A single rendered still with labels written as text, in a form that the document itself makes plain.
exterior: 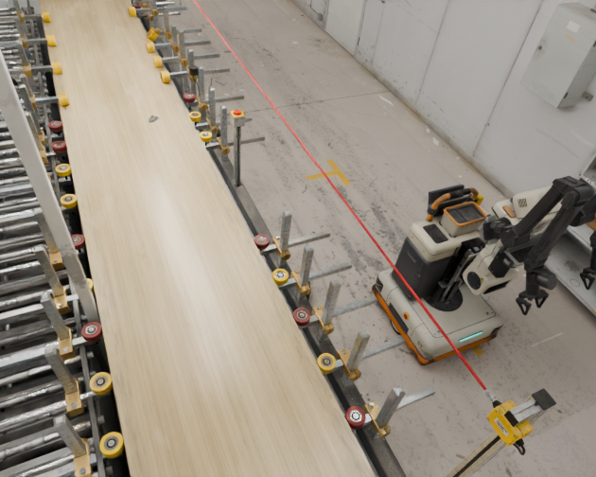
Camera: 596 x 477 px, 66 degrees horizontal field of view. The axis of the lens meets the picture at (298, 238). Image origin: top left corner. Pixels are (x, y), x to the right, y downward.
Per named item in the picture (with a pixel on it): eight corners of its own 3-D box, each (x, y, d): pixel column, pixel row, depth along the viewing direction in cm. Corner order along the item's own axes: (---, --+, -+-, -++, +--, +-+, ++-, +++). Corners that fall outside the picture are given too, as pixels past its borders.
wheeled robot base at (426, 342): (368, 291, 331) (376, 269, 313) (438, 268, 353) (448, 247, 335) (420, 370, 291) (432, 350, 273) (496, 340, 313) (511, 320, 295)
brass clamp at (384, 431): (373, 404, 194) (376, 399, 190) (390, 434, 186) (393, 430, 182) (360, 410, 192) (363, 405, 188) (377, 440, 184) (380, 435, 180)
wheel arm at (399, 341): (399, 339, 215) (402, 334, 212) (403, 345, 213) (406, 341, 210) (317, 371, 199) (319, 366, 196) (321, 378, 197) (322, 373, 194)
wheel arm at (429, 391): (429, 388, 201) (431, 384, 198) (433, 396, 199) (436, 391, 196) (343, 426, 186) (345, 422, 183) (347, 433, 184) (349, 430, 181)
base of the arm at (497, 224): (501, 217, 221) (482, 222, 217) (515, 219, 214) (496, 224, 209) (502, 235, 223) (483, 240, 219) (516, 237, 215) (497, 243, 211)
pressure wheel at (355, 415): (364, 432, 184) (370, 420, 176) (347, 440, 181) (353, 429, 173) (353, 414, 188) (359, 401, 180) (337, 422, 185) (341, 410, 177)
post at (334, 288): (322, 337, 227) (338, 276, 192) (325, 343, 225) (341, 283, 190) (316, 340, 226) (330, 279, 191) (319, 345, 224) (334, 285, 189)
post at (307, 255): (300, 304, 245) (310, 242, 210) (303, 309, 243) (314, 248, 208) (294, 306, 244) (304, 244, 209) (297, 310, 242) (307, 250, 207)
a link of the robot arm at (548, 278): (538, 254, 204) (524, 257, 201) (562, 261, 194) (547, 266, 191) (536, 277, 208) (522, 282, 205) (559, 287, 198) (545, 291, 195)
